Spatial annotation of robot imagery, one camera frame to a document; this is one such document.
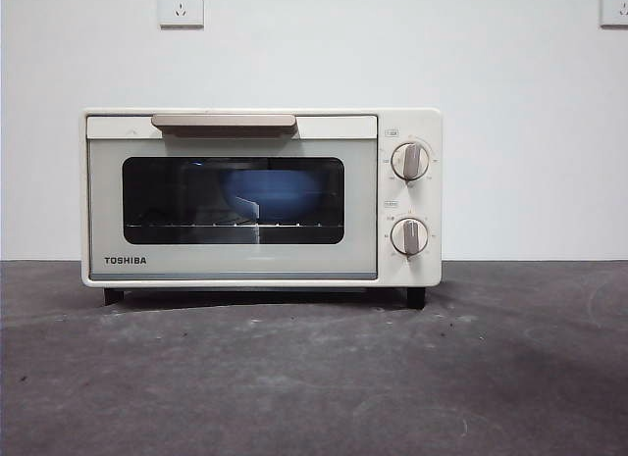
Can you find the beige oven knob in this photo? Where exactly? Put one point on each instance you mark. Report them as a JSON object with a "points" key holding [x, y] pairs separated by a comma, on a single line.
{"points": [[411, 161], [410, 236]]}

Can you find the cream Toshiba toaster oven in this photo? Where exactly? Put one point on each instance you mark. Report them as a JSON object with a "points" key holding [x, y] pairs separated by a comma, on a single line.
{"points": [[412, 117]]}

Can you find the blue ribbed bowl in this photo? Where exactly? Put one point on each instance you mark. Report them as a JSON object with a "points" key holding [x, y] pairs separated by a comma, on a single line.
{"points": [[284, 191]]}

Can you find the white wall socket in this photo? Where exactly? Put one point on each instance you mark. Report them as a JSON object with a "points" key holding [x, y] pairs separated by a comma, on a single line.
{"points": [[180, 7], [615, 7]]}

